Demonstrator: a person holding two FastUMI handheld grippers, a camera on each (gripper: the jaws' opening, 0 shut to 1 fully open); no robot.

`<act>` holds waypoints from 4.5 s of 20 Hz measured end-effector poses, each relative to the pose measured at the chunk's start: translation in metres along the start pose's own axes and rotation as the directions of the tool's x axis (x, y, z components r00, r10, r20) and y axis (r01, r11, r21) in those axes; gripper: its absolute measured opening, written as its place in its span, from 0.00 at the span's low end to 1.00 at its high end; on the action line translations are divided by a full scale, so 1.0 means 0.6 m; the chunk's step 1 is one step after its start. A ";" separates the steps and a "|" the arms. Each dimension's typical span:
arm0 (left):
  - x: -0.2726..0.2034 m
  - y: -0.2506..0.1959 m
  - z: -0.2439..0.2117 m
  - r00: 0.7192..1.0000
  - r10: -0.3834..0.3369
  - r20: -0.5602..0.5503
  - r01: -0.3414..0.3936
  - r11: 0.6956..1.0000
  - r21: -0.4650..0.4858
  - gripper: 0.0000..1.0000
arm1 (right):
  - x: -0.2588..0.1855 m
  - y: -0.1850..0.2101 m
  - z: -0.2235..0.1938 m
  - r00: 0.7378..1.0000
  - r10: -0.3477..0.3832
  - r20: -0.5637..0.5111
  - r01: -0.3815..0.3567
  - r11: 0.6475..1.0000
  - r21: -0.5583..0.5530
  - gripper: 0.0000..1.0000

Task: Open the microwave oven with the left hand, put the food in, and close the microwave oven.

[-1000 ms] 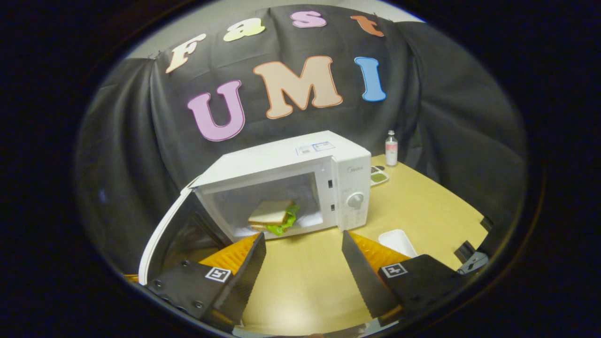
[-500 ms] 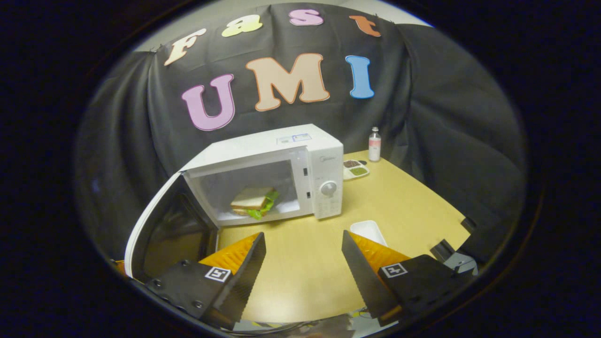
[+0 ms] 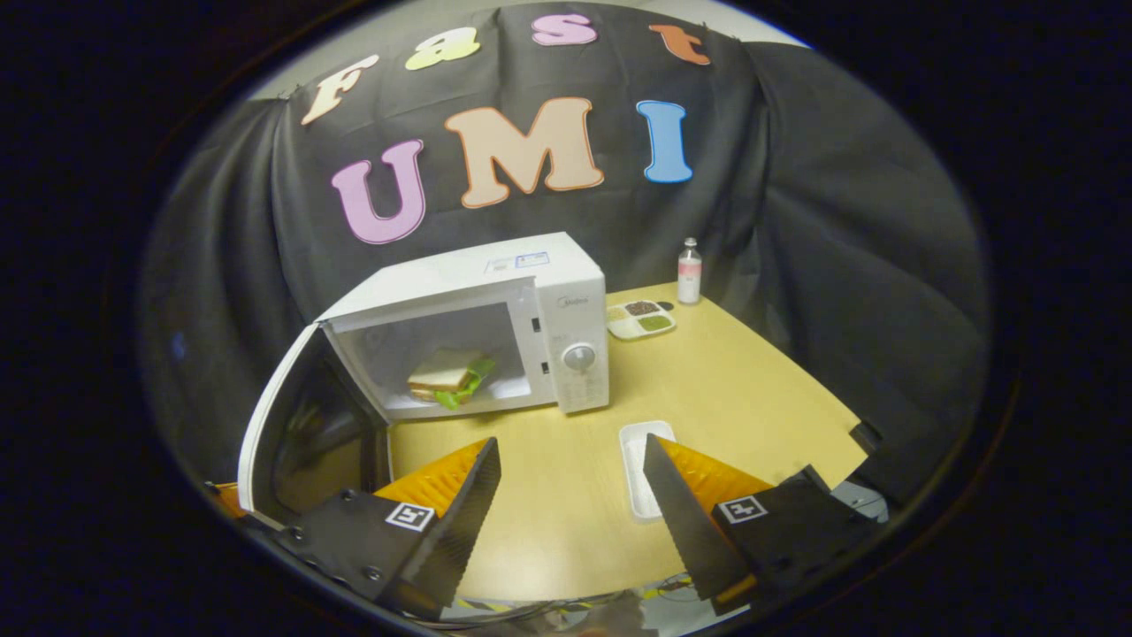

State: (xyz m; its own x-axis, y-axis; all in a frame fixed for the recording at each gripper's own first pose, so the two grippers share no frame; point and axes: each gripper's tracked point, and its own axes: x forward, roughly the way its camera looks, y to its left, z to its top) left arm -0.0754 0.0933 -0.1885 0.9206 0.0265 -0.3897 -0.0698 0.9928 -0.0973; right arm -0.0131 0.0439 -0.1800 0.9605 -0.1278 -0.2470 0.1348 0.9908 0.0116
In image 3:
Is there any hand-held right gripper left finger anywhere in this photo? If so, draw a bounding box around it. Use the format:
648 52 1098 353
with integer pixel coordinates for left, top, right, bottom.
270 437 501 620

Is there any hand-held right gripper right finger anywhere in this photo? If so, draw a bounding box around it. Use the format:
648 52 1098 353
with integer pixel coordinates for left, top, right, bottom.
643 434 876 602

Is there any sandwich with lettuce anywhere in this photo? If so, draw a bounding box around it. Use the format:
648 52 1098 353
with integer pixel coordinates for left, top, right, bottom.
407 348 496 410

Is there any white microwave oven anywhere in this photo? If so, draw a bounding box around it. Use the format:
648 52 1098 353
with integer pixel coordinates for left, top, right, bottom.
237 232 611 518

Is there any small white rectangular tray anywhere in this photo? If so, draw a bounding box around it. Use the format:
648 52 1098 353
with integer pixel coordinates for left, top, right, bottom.
618 420 677 520

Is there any white divided seasoning dish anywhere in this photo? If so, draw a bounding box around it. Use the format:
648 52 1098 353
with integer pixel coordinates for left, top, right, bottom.
606 299 677 342

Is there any clear bottle with pink label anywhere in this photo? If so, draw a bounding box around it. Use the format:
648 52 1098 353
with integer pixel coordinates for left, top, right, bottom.
677 237 703 305

